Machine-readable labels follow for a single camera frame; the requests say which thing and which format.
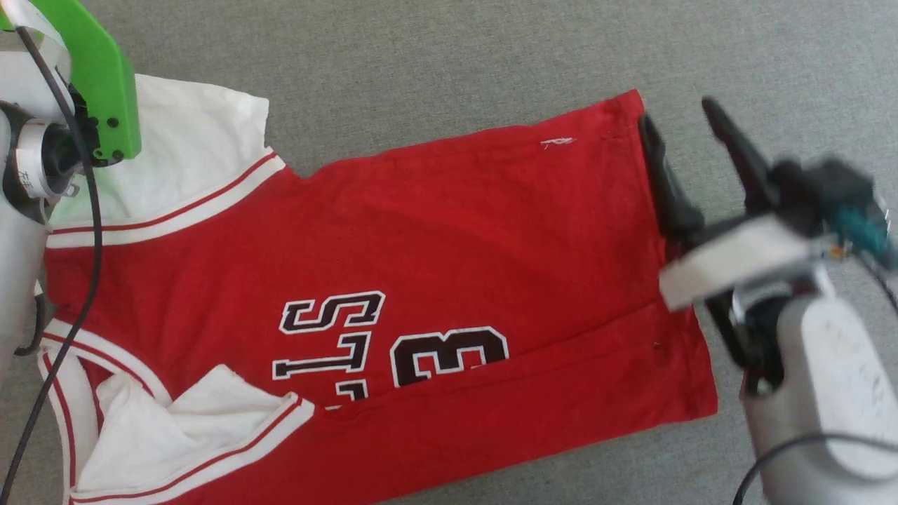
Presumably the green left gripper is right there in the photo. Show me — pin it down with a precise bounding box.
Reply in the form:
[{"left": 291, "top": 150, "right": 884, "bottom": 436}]
[{"left": 0, "top": 0, "right": 142, "bottom": 166}]

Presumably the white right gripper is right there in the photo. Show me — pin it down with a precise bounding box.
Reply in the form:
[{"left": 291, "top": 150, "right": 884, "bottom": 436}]
[{"left": 638, "top": 96, "right": 837, "bottom": 374}]

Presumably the red and white basketball jersey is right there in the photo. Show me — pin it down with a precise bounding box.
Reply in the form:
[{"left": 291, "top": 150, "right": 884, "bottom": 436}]
[{"left": 36, "top": 73, "right": 719, "bottom": 505}]

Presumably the teal plug right arm cable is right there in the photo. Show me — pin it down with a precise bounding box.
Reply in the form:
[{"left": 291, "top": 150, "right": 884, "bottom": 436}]
[{"left": 833, "top": 206, "right": 898, "bottom": 271}]

